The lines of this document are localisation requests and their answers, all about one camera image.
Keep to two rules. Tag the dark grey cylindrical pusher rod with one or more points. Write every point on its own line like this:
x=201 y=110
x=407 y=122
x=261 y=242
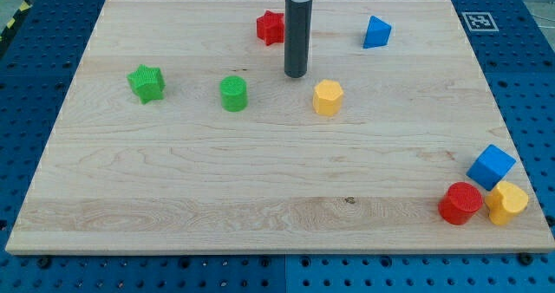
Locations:
x=297 y=22

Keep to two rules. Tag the yellow hexagon block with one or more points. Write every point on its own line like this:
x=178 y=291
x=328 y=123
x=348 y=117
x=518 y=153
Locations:
x=327 y=97

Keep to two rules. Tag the red star block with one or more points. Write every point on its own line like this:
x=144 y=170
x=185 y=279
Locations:
x=270 y=27

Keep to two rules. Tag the blue triangle block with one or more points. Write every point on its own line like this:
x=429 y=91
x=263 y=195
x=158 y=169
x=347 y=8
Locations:
x=377 y=33

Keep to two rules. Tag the green cylinder block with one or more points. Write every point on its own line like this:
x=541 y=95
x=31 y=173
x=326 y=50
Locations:
x=233 y=92

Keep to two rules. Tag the green star block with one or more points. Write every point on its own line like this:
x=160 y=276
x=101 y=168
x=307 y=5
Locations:
x=147 y=83

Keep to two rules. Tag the light wooden board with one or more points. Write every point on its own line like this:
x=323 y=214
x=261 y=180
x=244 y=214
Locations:
x=183 y=176

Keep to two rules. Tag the white fiducial marker tag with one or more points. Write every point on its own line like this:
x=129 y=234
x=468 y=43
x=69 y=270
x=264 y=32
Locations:
x=479 y=21

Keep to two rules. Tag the blue cube block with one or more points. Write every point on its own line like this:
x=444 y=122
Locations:
x=490 y=167

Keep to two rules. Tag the red cylinder block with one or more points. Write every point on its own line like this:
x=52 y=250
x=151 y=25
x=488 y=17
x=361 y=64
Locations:
x=460 y=203

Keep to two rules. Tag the yellow heart block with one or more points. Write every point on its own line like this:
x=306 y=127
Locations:
x=505 y=201

